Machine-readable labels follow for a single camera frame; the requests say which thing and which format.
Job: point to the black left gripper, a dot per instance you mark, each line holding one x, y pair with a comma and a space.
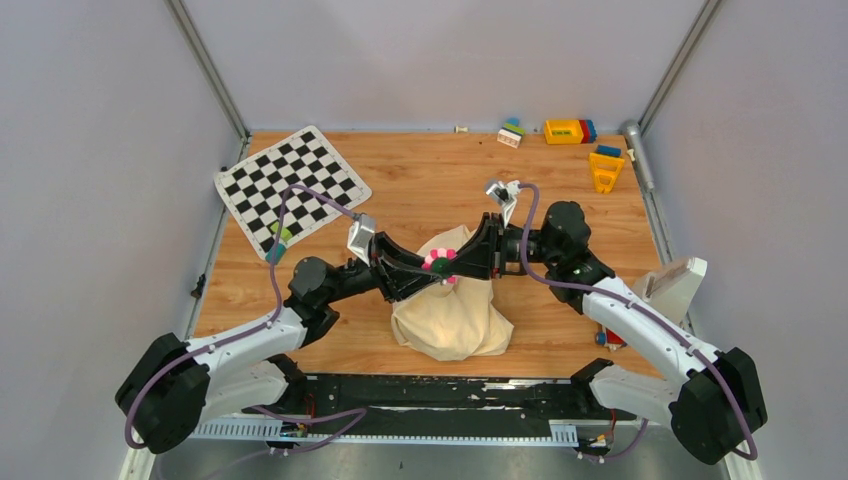
403, 274

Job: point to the yellow toy frame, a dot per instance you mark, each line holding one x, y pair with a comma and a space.
605, 171

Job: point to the cream yellow garment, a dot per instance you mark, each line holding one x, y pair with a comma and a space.
452, 322

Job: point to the colourful toy car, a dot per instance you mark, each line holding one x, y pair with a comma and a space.
609, 339

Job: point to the pink flower brooch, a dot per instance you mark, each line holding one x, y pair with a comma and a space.
437, 260

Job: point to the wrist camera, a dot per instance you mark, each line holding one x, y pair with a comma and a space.
504, 194
360, 236

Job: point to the white toy brick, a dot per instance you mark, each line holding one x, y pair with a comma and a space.
509, 138

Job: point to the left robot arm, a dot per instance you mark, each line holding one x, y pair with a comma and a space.
179, 384

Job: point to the yellow toy bin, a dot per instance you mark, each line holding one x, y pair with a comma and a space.
564, 131

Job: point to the grey metal cylinder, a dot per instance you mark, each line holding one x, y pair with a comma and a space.
633, 136

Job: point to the teal block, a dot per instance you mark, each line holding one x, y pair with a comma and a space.
275, 253

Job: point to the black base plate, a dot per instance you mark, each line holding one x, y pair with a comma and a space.
440, 406

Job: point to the green blue brick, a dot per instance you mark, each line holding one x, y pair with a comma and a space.
513, 125

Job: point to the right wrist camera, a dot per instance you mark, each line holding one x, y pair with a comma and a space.
504, 194

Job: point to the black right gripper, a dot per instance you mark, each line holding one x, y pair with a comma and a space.
475, 259

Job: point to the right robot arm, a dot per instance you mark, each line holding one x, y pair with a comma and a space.
710, 399

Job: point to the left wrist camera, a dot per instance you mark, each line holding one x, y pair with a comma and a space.
360, 236

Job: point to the blue toy brick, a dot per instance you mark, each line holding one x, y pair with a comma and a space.
609, 151

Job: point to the red blue brick stack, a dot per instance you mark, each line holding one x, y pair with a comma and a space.
589, 133

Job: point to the lime green block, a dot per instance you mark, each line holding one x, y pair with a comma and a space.
283, 233

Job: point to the black white chessboard mat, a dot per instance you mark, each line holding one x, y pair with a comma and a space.
252, 189

